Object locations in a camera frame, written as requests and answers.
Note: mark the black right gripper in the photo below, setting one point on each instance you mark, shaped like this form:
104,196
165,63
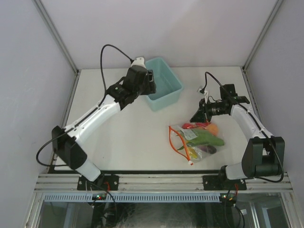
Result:
203,111

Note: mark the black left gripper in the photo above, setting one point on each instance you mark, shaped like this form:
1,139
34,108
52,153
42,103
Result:
150,86

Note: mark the orange fake fruit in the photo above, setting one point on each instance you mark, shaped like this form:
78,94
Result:
213,129

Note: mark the green fake leafy vegetable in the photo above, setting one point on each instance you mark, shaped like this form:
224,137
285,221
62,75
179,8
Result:
196,137

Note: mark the clear zip top bag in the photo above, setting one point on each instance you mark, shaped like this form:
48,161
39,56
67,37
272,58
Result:
184,152

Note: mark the purple fake eggplant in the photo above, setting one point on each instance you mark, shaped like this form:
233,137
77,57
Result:
208,149

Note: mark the yellow fake banana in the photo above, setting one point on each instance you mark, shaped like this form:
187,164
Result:
193,154

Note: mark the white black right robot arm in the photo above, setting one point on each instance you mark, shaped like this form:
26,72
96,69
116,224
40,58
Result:
264,153

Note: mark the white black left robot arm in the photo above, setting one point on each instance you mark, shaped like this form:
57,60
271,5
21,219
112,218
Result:
68,142

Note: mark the light blue plastic bin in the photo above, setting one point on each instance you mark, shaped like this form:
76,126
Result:
168,85

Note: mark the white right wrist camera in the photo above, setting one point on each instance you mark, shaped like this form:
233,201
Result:
204,92

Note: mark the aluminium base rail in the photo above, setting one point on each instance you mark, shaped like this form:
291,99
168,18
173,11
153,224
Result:
157,183

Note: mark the slotted grey cable duct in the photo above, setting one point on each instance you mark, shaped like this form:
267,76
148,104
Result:
133,197

